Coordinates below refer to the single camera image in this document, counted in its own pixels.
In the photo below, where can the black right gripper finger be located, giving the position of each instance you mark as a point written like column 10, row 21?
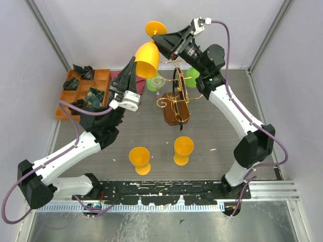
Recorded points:
column 130, row 74
column 172, row 44

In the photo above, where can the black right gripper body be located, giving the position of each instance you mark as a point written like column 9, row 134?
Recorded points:
column 190, row 51

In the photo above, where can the green plastic wine glass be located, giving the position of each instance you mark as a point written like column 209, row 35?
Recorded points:
column 148, row 84
column 190, row 77

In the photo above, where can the clear wine glass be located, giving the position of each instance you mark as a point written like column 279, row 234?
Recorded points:
column 157, row 83

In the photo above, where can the orange plastic wine glass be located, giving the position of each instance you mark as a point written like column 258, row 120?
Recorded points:
column 140, row 159

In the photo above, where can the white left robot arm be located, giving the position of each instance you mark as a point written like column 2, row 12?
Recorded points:
column 39, row 181

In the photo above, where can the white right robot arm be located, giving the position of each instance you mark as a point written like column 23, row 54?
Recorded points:
column 256, row 139

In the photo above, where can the maroon cloth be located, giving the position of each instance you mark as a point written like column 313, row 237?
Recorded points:
column 140, row 82

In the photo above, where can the wooden compartment tray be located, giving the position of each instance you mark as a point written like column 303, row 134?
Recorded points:
column 101, row 81

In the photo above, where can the blue yellow patterned cloth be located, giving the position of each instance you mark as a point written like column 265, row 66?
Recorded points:
column 94, row 97

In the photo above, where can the dark folded cloth item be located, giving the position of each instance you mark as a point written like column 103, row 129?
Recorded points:
column 86, row 72

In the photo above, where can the black red cloth bundle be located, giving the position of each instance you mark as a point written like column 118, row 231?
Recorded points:
column 79, row 103

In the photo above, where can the dark cloth bundle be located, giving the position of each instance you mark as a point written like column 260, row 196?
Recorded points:
column 71, row 84

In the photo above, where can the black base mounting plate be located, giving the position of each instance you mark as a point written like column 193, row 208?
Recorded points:
column 162, row 192

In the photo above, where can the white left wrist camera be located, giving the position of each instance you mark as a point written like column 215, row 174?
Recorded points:
column 127, row 100

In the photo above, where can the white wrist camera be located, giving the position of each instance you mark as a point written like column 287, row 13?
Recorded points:
column 198, row 25
column 127, row 100

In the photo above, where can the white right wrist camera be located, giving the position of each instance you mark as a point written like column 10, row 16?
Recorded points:
column 198, row 25

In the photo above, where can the gold wire wine glass rack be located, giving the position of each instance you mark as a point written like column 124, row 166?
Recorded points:
column 175, row 104

